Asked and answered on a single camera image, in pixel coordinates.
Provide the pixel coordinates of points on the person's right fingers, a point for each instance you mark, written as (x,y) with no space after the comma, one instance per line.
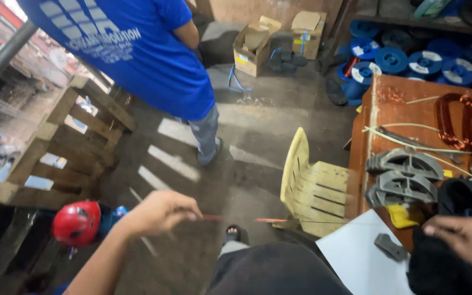
(436,227)

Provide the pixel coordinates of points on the black sandal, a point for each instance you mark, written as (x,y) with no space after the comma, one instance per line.
(336,91)

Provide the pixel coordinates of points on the wooden railing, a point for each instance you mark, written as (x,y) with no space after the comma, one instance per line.
(68,143)

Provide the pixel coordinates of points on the person's left hand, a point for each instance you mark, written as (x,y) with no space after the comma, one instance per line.
(160,213)

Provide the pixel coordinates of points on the person's left fingers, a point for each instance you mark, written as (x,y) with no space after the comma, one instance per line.
(187,211)

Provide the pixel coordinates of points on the person's legs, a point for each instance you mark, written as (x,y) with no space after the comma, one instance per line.
(273,268)

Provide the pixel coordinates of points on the cream plastic chair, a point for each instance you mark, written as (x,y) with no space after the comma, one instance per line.
(312,184)

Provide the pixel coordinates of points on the black cloth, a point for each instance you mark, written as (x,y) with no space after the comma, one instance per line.
(457,237)

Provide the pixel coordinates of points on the cream insulation strip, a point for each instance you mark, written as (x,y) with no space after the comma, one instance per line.
(414,143)

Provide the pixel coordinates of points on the white paper sheet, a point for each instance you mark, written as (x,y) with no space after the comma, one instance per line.
(359,258)

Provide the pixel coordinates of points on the grey plastic winding former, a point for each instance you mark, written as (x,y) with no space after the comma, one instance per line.
(408,162)
(404,188)

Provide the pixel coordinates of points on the wooden shelf with items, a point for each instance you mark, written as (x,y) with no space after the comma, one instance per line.
(420,12)

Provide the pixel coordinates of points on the person's right hand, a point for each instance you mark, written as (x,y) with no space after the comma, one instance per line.
(465,239)

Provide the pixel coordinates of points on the wooden workbench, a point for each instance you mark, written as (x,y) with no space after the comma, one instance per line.
(391,119)

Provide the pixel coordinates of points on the small grey plastic piece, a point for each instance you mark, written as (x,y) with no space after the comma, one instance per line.
(389,246)

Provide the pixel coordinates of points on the red helmet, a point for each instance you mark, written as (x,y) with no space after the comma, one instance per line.
(76,223)

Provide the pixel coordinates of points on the black sandals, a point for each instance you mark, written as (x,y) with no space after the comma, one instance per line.
(287,59)

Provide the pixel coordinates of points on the open cardboard box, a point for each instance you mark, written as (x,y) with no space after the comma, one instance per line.
(254,45)

